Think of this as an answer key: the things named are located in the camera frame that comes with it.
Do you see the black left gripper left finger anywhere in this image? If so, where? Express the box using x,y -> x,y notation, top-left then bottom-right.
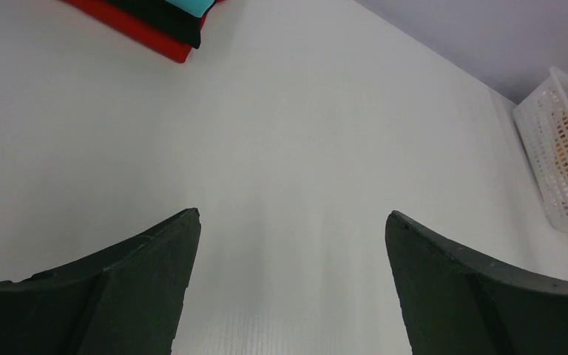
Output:
0,208 -> 201,354

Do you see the white plastic laundry basket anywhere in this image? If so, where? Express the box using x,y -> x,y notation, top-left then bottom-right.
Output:
512,67 -> 568,233

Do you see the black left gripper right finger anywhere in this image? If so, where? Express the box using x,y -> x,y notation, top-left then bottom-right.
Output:
385,211 -> 568,354

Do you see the cyan folded t-shirt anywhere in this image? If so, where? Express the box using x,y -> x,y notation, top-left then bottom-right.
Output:
166,0 -> 217,18

